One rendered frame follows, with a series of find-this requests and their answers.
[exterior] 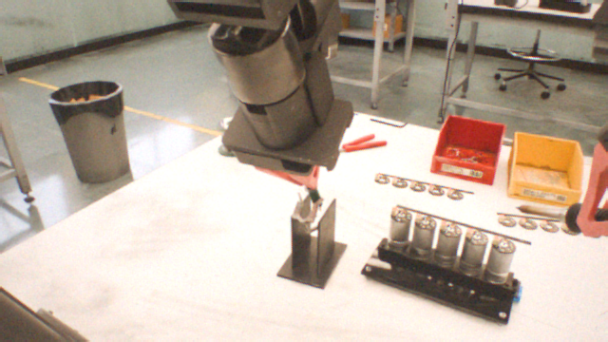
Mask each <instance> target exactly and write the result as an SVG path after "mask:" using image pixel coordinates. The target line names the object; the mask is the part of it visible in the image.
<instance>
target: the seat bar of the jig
mask: <svg viewBox="0 0 608 342"><path fill-rule="evenodd" d="M410 244H411V241H409V242H408V248H407V250H405V251H394V250H391V248H389V246H388V239H387V238H386V237H385V238H384V239H383V241H381V242H380V244H379V245H378V252H377V254H378V255H381V256H385V257H390V258H393V259H396V260H399V261H403V262H406V263H408V264H411V265H414V266H417V267H420V268H424V269H427V270H429V271H432V272H434V273H437V274H440V275H443V276H448V277H452V278H455V279H458V280H461V281H463V282H466V283H469V284H472V285H475V286H478V287H481V288H483V289H486V290H489V291H491V292H494V293H497V294H500V295H505V296H508V295H509V293H510V290H511V285H512V280H513V275H514V274H515V273H512V272H509V275H508V276H507V278H506V281H505V282H504V283H494V282H492V283H491V281H490V282H489V281H488V280H486V279H485V277H484V269H485V266H486V264H484V263H483V266H482V267H481V271H480V272H479V273H478V274H477V275H466V274H464V273H462V272H461V271H460V270H459V268H458V264H459V260H460V256H457V258H456V263H455V266H453V267H449V268H448V267H442V266H439V265H437V264H436V263H435V262H434V260H433V257H434V252H435V249H434V248H432V252H431V257H430V258H429V259H418V258H415V257H413V256H412V255H411V254H410Z"/></svg>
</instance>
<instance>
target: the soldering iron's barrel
mask: <svg viewBox="0 0 608 342"><path fill-rule="evenodd" d="M567 208H568V207H567V206H564V207H563V208H562V209H561V210H560V211H559V209H558V210H552V209H546V208H540V207H534V206H530V205H522V206H521V207H520V211H521V212H522V213H525V214H527V215H534V216H540V217H545V218H551V219H559V220H560V222H561V223H562V224H564V225H565V220H564V218H565V215H566V211H567Z"/></svg>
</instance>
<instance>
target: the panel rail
mask: <svg viewBox="0 0 608 342"><path fill-rule="evenodd" d="M396 208H399V209H403V210H405V211H410V212H412V213H417V214H421V215H424V216H427V217H428V218H436V219H441V220H444V221H448V222H451V223H452V224H458V225H463V226H465V227H469V228H472V229H476V230H478V231H483V232H486V233H489V234H492V235H496V236H500V237H503V238H509V239H512V240H516V241H518V242H522V243H525V244H529V245H531V243H532V242H531V241H527V240H524V239H520V238H517V237H512V236H508V235H505V234H501V233H498V232H494V231H490V230H487V229H484V228H481V227H477V226H474V225H470V224H467V223H463V222H460V221H456V220H452V219H449V218H443V217H439V216H436V215H432V214H429V213H425V212H422V211H418V210H414V209H410V208H407V206H404V205H400V204H397V205H396Z"/></svg>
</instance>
